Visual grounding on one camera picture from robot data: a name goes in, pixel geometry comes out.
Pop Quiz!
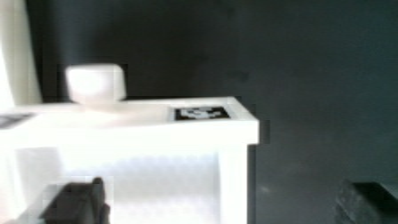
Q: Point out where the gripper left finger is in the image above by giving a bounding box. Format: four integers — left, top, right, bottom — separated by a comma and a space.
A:
39, 177, 110, 224

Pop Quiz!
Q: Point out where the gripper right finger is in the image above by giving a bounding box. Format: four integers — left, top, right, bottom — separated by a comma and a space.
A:
334, 181, 398, 224

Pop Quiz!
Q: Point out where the white drawer tray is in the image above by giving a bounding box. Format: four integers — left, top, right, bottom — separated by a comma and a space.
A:
0, 64, 259, 224

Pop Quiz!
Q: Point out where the white drawer cabinet box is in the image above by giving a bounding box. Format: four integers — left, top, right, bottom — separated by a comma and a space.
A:
0, 0, 40, 108

